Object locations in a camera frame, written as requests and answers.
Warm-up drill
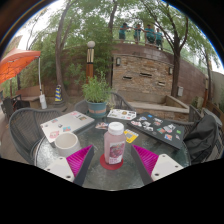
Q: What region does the black laptop with stickers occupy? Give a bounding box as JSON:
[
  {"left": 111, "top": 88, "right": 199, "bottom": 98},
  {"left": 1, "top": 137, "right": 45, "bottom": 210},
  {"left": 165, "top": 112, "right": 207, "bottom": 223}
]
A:
[{"left": 127, "top": 112, "right": 186, "bottom": 150}]

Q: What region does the yellow card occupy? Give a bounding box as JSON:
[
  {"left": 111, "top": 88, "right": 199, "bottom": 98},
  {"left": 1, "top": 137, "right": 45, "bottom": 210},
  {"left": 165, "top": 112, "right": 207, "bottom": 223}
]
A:
[{"left": 123, "top": 128, "right": 140, "bottom": 144}]

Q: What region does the orange patio umbrella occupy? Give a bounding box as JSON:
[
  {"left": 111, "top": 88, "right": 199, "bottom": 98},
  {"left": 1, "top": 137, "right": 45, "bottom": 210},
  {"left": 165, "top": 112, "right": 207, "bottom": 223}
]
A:
[{"left": 0, "top": 48, "right": 48, "bottom": 110}]

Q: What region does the wooden bench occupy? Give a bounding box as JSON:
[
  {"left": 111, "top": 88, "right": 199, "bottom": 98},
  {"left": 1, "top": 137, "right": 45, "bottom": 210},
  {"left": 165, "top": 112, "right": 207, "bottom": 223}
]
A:
[{"left": 14, "top": 84, "right": 43, "bottom": 103}]

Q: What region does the flat round red coaster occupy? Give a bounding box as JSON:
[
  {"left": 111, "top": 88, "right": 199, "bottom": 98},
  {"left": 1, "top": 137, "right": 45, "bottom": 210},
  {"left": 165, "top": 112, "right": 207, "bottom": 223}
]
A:
[{"left": 99, "top": 153, "right": 125, "bottom": 171}]

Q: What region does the white cup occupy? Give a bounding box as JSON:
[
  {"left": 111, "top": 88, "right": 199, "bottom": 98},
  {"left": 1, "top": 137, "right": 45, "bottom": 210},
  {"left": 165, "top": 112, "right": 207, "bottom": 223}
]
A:
[{"left": 53, "top": 131, "right": 82, "bottom": 158}]

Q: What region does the green plant in teal pot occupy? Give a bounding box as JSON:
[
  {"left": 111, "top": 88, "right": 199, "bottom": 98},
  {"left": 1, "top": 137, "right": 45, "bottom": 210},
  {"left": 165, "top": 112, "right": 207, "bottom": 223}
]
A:
[{"left": 81, "top": 73, "right": 113, "bottom": 118}]

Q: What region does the small picture card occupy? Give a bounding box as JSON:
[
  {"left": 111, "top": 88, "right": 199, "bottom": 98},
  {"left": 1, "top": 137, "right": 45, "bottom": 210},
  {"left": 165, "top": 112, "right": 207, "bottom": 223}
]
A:
[{"left": 94, "top": 121, "right": 110, "bottom": 131}]

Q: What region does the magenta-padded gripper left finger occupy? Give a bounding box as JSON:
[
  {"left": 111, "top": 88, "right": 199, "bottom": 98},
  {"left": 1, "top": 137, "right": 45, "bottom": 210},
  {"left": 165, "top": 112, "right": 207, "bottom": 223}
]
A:
[{"left": 44, "top": 144, "right": 95, "bottom": 187}]

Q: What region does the blue yellow striped cone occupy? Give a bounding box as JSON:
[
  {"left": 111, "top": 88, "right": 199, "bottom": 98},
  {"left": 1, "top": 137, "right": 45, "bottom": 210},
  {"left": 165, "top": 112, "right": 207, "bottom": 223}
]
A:
[{"left": 54, "top": 84, "right": 64, "bottom": 103}]

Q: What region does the grey mesh armchair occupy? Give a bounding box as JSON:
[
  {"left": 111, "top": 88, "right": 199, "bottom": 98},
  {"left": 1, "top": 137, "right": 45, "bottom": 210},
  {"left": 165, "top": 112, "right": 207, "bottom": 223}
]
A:
[
  {"left": 181, "top": 104, "right": 224, "bottom": 161},
  {"left": 73, "top": 92, "right": 134, "bottom": 114},
  {"left": 8, "top": 107, "right": 64, "bottom": 164}
]

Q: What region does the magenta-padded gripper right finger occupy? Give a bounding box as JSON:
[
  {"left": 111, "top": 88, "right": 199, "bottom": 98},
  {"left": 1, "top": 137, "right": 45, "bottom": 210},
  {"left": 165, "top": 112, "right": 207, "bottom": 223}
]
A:
[{"left": 129, "top": 144, "right": 184, "bottom": 186}]

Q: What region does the white sticker sheet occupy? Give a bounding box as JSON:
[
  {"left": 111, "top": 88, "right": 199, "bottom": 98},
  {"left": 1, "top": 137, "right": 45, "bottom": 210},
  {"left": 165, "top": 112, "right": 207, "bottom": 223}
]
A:
[{"left": 106, "top": 108, "right": 138, "bottom": 121}]

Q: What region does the black backpack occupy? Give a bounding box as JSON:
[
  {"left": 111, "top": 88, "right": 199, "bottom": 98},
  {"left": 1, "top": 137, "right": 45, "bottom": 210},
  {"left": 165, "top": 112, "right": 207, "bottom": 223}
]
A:
[{"left": 183, "top": 114, "right": 221, "bottom": 164}]

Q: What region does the dark metal chair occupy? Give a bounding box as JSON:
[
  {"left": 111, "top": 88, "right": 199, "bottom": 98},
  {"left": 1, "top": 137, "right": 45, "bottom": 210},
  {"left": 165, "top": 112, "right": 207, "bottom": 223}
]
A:
[{"left": 1, "top": 94, "right": 23, "bottom": 118}]

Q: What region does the pink drink bottle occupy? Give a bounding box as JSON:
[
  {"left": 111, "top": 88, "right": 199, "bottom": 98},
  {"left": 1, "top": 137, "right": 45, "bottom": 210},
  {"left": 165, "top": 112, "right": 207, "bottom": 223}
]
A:
[{"left": 103, "top": 121, "right": 127, "bottom": 166}]

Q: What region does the silver laptop with stickers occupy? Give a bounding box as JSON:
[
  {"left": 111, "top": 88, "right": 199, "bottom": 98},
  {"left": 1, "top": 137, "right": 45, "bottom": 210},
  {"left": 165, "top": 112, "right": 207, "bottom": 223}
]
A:
[{"left": 39, "top": 110, "right": 96, "bottom": 144}]

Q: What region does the globe lamp post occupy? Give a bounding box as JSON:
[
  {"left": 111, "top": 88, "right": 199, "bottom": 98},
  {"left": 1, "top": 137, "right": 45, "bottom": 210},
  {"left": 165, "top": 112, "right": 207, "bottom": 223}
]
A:
[{"left": 85, "top": 40, "right": 97, "bottom": 79}]

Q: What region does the person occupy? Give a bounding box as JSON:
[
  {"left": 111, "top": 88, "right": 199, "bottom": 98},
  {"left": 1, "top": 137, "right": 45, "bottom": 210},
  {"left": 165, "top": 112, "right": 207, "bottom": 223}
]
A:
[
  {"left": 143, "top": 23, "right": 156, "bottom": 45},
  {"left": 118, "top": 22, "right": 132, "bottom": 44},
  {"left": 154, "top": 28, "right": 165, "bottom": 51},
  {"left": 133, "top": 23, "right": 144, "bottom": 44}
]

